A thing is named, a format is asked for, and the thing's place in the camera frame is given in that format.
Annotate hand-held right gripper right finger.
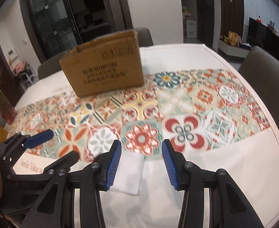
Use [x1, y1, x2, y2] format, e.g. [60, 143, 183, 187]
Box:
[162, 140, 265, 228]

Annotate grey dining chair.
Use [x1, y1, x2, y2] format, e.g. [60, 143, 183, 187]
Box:
[38, 52, 70, 80]
[132, 27, 154, 48]
[238, 46, 279, 134]

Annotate brown cardboard box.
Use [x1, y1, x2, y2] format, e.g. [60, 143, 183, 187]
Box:
[59, 30, 145, 98]

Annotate white cloth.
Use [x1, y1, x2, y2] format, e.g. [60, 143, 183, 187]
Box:
[111, 153, 146, 195]

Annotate slatted wall panel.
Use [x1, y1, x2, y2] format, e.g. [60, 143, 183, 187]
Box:
[219, 0, 245, 41]

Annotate white television cabinet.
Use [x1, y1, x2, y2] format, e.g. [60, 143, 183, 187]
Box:
[218, 39, 252, 58]

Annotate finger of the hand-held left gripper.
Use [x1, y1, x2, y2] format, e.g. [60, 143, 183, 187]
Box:
[16, 129, 55, 150]
[38, 150, 80, 174]

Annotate white floor box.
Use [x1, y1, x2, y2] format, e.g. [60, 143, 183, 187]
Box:
[185, 20, 197, 39]

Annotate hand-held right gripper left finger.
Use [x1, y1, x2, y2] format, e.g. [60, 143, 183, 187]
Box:
[19, 140, 123, 228]

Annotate dark sliding glass door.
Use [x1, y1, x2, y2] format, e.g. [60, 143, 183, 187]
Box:
[19, 0, 133, 65]

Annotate white shoe rack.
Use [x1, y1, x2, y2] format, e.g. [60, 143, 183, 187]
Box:
[13, 61, 38, 89]

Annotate dark wooden door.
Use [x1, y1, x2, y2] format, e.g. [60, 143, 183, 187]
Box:
[197, 0, 224, 48]

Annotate yellow packets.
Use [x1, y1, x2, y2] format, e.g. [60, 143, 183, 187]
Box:
[227, 31, 241, 46]

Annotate glass vase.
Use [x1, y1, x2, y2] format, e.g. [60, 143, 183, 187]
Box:
[0, 87, 18, 125]

